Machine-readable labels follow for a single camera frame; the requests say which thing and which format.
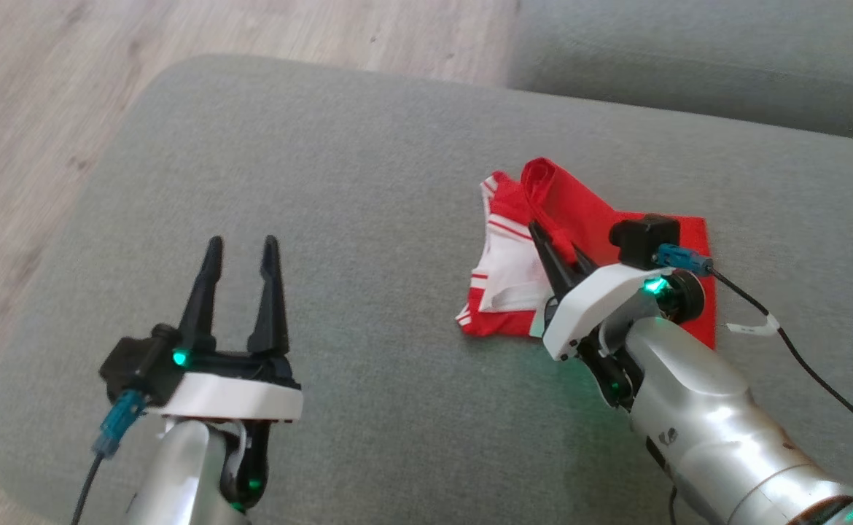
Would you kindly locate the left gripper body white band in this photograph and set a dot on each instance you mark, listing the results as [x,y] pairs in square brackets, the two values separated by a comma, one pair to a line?
[237,397]

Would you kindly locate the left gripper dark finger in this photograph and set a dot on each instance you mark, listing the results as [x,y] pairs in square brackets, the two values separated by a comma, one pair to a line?
[270,321]
[200,313]

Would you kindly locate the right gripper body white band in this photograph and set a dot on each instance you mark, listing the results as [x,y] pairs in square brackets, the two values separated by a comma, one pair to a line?
[594,306]

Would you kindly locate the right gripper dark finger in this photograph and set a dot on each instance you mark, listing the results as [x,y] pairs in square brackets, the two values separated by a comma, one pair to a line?
[585,264]
[554,270]

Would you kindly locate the red Bulls basketball jersey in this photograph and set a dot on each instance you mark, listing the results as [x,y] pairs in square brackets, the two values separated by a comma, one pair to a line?
[587,211]

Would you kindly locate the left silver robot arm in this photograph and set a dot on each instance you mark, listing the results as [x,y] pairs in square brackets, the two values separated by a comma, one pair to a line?
[178,474]

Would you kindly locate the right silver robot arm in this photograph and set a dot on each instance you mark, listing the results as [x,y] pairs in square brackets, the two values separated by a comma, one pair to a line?
[703,415]

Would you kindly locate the grey sofa seat cushion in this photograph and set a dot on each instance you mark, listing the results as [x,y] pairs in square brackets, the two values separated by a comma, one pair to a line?
[397,219]

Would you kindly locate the grey sofa back cushion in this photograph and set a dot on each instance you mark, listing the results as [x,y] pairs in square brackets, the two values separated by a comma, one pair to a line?
[689,58]

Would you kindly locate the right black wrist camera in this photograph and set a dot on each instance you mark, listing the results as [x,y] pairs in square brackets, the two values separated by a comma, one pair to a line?
[645,237]

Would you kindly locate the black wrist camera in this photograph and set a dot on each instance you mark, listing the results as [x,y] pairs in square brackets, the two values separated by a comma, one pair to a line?
[645,237]
[138,364]

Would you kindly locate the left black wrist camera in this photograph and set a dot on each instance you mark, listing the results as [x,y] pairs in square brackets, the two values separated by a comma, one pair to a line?
[138,364]

